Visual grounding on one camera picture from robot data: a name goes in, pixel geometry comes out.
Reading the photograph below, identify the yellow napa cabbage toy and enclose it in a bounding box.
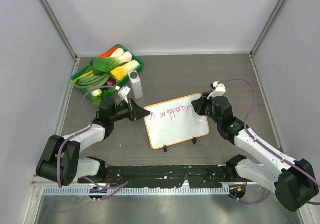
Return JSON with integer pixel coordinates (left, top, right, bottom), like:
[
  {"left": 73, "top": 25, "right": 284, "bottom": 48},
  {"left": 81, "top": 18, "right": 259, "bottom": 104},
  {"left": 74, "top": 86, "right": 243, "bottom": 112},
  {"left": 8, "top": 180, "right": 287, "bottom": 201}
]
[{"left": 110, "top": 60, "right": 140, "bottom": 81}]

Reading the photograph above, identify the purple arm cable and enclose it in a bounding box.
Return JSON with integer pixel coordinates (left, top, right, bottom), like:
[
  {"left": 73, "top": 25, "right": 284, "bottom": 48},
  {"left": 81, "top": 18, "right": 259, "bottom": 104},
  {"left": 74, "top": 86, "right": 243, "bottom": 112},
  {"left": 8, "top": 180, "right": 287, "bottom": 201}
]
[
  {"left": 221, "top": 78, "right": 320, "bottom": 206},
  {"left": 57, "top": 85, "right": 130, "bottom": 201}
]

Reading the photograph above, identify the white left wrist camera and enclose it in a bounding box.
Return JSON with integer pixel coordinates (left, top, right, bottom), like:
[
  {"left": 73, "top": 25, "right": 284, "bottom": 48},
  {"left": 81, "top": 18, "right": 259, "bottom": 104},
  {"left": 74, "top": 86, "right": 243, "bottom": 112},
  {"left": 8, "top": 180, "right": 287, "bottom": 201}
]
[{"left": 115, "top": 86, "right": 131, "bottom": 103}]

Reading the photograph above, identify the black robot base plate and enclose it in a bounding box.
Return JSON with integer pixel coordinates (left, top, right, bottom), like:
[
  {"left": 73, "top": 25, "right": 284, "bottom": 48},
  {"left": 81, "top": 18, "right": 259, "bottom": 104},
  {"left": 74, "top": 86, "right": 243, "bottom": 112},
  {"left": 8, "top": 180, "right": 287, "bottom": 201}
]
[{"left": 90, "top": 165, "right": 251, "bottom": 189}]

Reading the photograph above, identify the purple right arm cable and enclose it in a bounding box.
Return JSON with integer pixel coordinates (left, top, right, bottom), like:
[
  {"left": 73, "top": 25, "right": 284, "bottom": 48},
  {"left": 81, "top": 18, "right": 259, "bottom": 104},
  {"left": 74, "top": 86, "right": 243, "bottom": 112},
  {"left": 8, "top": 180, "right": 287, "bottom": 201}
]
[{"left": 221, "top": 78, "right": 320, "bottom": 206}]

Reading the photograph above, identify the yellow framed whiteboard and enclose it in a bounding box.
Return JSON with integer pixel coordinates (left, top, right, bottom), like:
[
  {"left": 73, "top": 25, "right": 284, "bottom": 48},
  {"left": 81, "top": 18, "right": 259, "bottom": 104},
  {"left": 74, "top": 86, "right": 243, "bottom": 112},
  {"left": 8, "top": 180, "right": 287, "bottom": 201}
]
[{"left": 144, "top": 93, "right": 210, "bottom": 150}]

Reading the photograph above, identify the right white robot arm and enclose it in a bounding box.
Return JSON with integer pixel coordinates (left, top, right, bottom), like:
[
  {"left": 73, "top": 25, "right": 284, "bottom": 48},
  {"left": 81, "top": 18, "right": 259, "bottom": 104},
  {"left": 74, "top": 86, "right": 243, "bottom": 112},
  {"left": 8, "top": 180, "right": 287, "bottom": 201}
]
[{"left": 191, "top": 93, "right": 320, "bottom": 212}]

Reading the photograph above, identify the white pen holder box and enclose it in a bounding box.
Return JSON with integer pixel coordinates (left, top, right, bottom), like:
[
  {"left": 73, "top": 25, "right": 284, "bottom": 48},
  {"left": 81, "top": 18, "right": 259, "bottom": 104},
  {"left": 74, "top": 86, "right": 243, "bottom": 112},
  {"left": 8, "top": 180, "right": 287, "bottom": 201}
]
[{"left": 128, "top": 71, "right": 144, "bottom": 100}]

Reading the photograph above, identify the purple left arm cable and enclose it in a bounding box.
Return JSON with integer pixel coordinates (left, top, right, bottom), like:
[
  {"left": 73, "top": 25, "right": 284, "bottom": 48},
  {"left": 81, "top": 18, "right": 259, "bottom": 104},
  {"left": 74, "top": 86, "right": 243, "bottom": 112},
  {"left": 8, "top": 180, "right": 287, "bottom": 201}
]
[{"left": 57, "top": 85, "right": 130, "bottom": 201}]

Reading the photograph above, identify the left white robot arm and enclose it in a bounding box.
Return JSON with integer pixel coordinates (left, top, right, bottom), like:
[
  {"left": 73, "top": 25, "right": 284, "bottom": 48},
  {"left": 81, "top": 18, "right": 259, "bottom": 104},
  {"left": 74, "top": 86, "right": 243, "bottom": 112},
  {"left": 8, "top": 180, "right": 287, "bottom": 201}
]
[{"left": 36, "top": 96, "right": 151, "bottom": 187}]

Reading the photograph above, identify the purple toy onion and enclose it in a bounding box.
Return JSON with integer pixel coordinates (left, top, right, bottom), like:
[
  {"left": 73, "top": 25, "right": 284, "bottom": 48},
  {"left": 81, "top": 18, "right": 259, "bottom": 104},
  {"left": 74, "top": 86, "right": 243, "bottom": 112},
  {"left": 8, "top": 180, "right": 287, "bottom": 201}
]
[{"left": 104, "top": 78, "right": 117, "bottom": 87}]

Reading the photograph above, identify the green plastic vegetable tray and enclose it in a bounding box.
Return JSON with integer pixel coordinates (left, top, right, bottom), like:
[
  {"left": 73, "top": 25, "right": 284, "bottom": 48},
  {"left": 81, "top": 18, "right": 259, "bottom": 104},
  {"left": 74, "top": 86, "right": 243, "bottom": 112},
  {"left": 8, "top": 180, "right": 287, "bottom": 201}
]
[{"left": 69, "top": 44, "right": 144, "bottom": 102}]

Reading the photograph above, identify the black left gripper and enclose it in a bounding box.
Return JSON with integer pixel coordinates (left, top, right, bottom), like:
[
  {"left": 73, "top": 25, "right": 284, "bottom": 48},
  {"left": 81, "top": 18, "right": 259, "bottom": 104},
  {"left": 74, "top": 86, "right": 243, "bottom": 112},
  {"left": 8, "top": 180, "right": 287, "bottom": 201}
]
[{"left": 110, "top": 98, "right": 150, "bottom": 123}]

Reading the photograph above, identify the orange toy carrot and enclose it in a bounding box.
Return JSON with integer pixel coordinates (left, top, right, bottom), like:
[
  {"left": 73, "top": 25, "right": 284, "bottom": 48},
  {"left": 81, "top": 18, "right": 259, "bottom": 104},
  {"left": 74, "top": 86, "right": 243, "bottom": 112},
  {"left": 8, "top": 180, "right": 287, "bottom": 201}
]
[{"left": 97, "top": 46, "right": 120, "bottom": 59}]

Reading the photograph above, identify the black wire whiteboard stand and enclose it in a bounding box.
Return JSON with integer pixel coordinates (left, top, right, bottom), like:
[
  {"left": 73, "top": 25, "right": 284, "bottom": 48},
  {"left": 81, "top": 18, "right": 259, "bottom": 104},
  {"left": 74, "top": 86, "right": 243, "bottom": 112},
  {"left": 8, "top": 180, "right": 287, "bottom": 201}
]
[{"left": 163, "top": 137, "right": 197, "bottom": 153}]

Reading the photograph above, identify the green bok choy toy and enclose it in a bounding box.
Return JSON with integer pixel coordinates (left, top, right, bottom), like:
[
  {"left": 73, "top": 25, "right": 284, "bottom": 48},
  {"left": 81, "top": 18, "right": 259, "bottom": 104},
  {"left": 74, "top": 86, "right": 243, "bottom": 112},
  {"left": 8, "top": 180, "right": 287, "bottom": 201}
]
[{"left": 85, "top": 48, "right": 124, "bottom": 76}]

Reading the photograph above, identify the white bok choy toy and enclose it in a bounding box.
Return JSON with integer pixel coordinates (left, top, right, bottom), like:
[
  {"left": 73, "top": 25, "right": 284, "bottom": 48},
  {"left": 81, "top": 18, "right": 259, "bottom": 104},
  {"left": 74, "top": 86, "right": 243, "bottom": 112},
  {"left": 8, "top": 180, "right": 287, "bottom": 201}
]
[{"left": 117, "top": 51, "right": 133, "bottom": 66}]

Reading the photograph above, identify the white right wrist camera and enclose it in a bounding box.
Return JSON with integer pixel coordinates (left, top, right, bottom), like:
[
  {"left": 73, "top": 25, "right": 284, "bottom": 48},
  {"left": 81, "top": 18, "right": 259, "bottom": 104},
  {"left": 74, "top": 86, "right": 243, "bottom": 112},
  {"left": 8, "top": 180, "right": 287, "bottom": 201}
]
[{"left": 207, "top": 81, "right": 226, "bottom": 100}]

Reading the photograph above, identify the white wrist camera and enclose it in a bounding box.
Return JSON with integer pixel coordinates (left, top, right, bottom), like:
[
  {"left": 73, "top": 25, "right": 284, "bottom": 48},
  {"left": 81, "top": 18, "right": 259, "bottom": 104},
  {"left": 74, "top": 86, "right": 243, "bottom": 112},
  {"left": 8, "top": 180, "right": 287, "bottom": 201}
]
[
  {"left": 115, "top": 86, "right": 131, "bottom": 103},
  {"left": 207, "top": 81, "right": 226, "bottom": 100}
]

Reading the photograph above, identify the grey slotted cable duct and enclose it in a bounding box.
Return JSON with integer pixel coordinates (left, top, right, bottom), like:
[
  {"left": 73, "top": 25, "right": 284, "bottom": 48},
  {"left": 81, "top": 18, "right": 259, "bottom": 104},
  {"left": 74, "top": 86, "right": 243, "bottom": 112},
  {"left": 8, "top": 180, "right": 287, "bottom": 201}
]
[{"left": 42, "top": 185, "right": 230, "bottom": 196}]

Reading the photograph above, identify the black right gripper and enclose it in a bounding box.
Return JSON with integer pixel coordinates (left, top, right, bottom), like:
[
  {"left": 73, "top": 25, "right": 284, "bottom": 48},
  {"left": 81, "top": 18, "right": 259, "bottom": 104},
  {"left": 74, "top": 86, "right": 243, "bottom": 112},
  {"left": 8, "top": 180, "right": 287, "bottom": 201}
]
[{"left": 192, "top": 92, "right": 222, "bottom": 126}]

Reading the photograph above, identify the green onion toy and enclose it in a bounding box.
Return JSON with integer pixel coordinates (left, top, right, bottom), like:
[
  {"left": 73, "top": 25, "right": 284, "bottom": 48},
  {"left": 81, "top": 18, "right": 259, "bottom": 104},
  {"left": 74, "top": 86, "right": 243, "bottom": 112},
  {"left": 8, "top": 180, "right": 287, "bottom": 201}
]
[{"left": 69, "top": 72, "right": 111, "bottom": 92}]

